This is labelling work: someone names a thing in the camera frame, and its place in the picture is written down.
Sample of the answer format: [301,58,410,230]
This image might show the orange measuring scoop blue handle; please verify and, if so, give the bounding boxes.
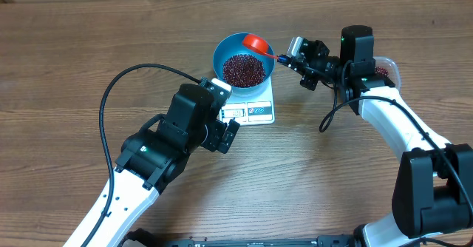
[242,34,289,64]

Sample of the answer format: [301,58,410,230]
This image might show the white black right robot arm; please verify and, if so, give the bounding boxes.
[282,25,472,246]

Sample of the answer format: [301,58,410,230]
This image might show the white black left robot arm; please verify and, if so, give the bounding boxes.
[66,79,239,246]

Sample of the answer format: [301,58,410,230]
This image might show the white digital kitchen scale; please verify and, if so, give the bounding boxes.
[218,78,276,126]

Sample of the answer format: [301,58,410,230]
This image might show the red beans in bowl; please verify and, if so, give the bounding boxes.
[222,54,266,88]

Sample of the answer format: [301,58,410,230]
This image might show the red adzuki beans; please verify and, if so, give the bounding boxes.
[375,67,389,78]

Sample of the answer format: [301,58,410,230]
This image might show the clear plastic food container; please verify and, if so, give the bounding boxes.
[374,56,402,90]

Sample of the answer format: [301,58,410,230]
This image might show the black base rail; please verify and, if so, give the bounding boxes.
[118,229,361,247]

